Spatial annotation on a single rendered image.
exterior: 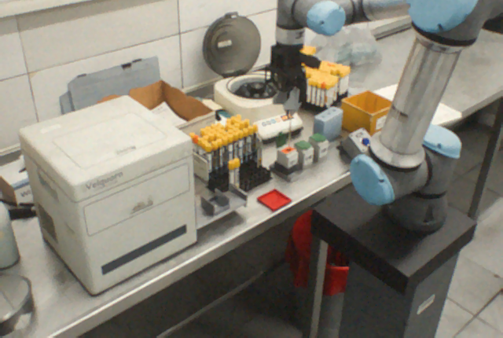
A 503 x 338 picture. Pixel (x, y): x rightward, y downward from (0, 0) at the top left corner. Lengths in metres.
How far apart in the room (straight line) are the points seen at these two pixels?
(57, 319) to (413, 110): 0.83
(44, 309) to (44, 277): 0.10
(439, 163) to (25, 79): 1.13
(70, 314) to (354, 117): 1.05
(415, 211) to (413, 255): 0.11
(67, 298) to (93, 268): 0.10
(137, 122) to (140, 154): 0.14
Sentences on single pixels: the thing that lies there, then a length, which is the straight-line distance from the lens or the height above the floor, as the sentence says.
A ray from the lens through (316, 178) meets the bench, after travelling 1.59.
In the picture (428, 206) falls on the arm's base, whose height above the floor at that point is 1.00.
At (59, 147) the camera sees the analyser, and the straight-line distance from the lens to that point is 1.19.
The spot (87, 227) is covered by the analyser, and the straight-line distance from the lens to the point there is 1.14.
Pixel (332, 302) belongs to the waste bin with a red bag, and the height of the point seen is 0.25.
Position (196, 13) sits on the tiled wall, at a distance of 1.91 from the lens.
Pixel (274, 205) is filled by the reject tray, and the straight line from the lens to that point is 1.47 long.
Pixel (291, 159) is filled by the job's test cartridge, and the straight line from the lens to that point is 1.56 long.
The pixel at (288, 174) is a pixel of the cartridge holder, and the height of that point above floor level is 0.89.
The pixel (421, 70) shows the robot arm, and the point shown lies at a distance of 1.03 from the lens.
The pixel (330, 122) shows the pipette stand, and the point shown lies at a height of 0.96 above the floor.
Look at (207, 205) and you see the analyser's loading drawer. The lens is 1.38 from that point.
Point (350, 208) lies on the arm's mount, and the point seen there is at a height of 0.95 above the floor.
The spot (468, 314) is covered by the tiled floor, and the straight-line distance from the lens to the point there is 2.55.
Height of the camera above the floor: 1.77
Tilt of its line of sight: 32 degrees down
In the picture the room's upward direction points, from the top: 1 degrees clockwise
